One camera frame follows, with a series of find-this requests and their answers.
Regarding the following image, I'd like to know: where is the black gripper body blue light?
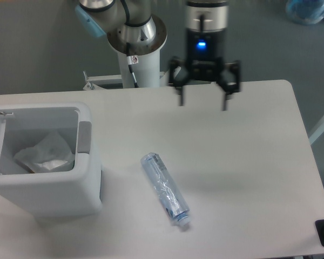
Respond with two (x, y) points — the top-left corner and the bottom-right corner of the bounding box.
(186, 15), (226, 81)

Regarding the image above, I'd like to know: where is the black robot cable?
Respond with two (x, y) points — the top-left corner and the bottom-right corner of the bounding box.
(119, 0), (140, 88)

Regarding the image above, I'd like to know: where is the white plastic trash can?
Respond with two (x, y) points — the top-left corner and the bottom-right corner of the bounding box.
(0, 102), (102, 217)

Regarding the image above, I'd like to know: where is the clear plastic wrapper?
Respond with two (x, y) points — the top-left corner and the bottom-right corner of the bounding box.
(13, 131), (75, 173)

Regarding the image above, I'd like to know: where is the crushed clear plastic bottle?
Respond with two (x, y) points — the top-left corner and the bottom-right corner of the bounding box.
(140, 153), (190, 228)

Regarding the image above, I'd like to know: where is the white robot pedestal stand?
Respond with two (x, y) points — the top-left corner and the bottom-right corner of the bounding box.
(83, 15), (167, 90)

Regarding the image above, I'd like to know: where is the white frame bar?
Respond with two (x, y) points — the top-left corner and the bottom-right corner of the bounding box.
(308, 115), (324, 145)

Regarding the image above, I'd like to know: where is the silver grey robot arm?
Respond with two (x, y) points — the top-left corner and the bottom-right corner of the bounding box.
(75, 1), (241, 101)

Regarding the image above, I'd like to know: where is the blue plastic bag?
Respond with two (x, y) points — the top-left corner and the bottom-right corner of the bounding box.
(285, 0), (324, 25)

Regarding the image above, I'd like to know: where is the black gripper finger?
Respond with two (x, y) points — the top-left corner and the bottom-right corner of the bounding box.
(168, 56), (194, 106)
(215, 60), (241, 111)

